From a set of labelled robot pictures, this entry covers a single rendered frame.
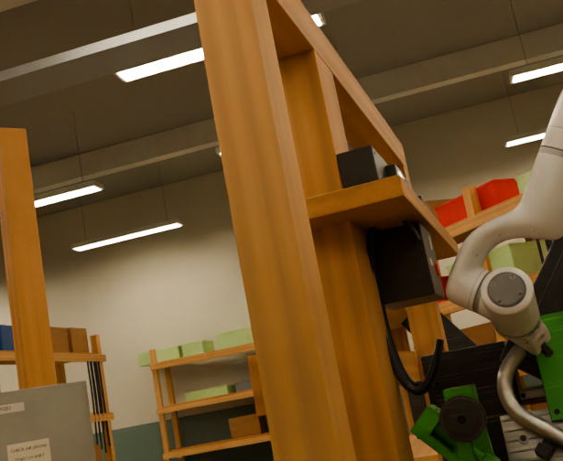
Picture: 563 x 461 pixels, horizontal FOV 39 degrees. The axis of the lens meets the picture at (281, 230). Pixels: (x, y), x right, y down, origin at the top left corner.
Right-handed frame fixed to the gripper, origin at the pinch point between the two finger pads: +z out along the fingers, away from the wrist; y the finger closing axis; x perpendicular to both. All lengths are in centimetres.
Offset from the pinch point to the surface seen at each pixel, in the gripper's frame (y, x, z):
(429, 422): -0.5, 24.5, -23.9
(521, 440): -9.2, 15.6, 4.9
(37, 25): 534, -59, 266
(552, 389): -8.7, 4.1, 3.3
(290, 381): 8, 33, -59
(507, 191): 130, -132, 299
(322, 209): 32, 6, -38
